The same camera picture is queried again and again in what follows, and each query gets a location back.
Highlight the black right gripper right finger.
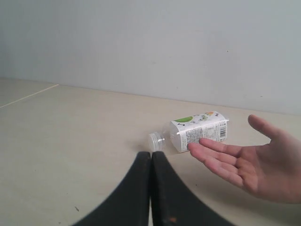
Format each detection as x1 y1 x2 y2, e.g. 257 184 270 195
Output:
150 152 232 226

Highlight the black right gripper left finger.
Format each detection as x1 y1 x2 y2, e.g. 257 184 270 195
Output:
75 152 151 226

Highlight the square white green label bottle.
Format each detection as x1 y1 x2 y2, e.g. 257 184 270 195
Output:
148 111 229 153

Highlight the person's open hand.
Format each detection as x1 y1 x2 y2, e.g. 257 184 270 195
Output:
188 114 301 203

